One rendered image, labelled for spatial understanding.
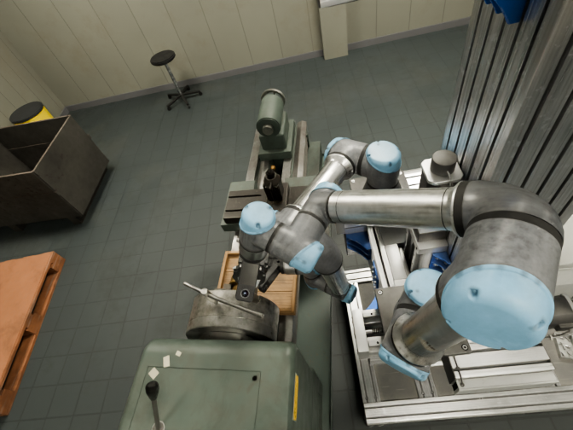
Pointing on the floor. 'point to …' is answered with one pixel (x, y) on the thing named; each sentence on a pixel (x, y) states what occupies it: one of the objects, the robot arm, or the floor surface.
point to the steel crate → (48, 172)
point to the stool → (171, 76)
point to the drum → (35, 111)
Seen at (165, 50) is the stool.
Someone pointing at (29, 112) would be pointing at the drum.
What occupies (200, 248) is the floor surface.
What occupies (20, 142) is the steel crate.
